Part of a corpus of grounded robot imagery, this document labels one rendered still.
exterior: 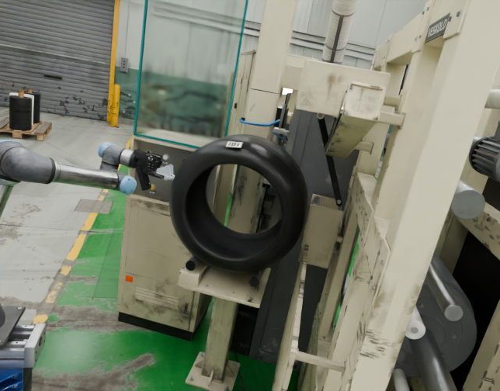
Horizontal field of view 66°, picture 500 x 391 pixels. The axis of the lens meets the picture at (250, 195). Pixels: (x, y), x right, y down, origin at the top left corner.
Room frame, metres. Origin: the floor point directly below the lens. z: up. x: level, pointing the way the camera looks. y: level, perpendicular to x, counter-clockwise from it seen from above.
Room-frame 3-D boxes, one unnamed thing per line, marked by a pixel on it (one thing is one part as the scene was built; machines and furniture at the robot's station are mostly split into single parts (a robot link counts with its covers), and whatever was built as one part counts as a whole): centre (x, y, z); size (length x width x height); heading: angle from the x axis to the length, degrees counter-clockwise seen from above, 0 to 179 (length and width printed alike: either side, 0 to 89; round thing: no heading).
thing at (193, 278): (1.65, 0.17, 0.84); 0.36 x 0.09 x 0.06; 172
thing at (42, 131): (6.99, 4.36, 0.38); 1.20 x 0.80 x 0.76; 22
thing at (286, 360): (1.36, -0.26, 0.65); 0.90 x 0.02 x 0.70; 172
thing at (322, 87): (1.47, -0.24, 1.71); 0.61 x 0.25 x 0.15; 172
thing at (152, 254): (2.35, 0.44, 0.63); 0.56 x 0.41 x 1.27; 82
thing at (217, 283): (1.63, 0.03, 0.80); 0.37 x 0.36 x 0.02; 82
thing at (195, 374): (1.89, 0.02, 0.02); 0.27 x 0.27 x 0.04; 82
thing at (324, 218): (1.80, -0.37, 1.05); 0.20 x 0.15 x 0.30; 172
